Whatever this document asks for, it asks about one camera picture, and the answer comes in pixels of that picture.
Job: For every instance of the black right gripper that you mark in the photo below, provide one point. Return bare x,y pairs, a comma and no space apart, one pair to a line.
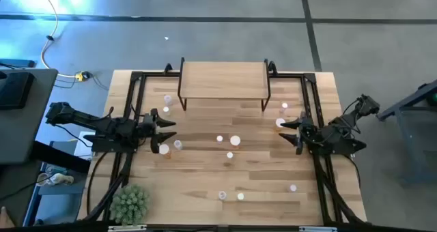
312,131

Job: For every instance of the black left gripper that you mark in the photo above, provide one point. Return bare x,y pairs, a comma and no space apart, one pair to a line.
144,128

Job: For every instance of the small clear distant bottle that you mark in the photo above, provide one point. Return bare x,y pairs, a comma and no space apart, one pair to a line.
166,111

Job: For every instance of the clear plastic medicine bottle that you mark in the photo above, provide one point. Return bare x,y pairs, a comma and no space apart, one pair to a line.
222,195
178,144

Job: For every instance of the small pink medicine bottle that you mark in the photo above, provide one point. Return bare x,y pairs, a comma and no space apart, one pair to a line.
219,138
284,105
293,188

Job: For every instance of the white round lid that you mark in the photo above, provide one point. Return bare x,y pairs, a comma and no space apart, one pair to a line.
167,99

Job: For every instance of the white pale object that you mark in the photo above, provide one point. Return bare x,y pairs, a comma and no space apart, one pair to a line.
229,155

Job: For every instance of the small green medicine bottle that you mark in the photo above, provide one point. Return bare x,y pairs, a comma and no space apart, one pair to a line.
240,196

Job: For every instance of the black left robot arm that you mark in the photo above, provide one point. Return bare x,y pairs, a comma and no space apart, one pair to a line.
85,117

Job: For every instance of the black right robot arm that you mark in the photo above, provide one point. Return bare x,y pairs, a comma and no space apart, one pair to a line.
341,129

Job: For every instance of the black table clamp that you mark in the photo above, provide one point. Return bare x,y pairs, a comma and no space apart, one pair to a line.
272,67
168,68

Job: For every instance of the white paper sheet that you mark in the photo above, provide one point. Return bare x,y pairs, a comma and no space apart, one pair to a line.
83,143

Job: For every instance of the artificial green plant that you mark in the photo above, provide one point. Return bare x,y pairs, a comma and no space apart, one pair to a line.
129,204

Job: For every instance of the yellow power plug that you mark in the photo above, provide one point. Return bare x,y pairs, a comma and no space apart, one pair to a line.
82,76

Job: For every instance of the black floor tape strip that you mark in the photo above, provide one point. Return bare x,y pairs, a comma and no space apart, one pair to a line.
310,30

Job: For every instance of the black desk beam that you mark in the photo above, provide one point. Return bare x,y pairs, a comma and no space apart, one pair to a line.
61,157

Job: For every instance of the blue-grey metal cart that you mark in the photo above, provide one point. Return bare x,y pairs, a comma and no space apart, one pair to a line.
403,109

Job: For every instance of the white crumpled object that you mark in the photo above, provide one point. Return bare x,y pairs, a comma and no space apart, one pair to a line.
63,179

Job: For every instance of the teal object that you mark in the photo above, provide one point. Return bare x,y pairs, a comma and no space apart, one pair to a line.
56,170

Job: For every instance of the blue storage cart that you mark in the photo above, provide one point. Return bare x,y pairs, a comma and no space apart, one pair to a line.
58,204

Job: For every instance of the tape roll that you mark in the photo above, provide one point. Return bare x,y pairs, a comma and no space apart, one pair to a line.
42,179

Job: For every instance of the flat black desk device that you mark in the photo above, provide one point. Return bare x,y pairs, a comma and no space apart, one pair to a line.
15,90

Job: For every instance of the flat blue object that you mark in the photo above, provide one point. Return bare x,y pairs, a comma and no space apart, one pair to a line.
17,63

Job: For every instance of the wooden shelf with black frame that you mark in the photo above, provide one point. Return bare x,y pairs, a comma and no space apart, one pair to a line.
223,80

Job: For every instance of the silver table bracket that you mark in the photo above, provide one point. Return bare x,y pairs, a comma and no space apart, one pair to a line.
127,228
317,229

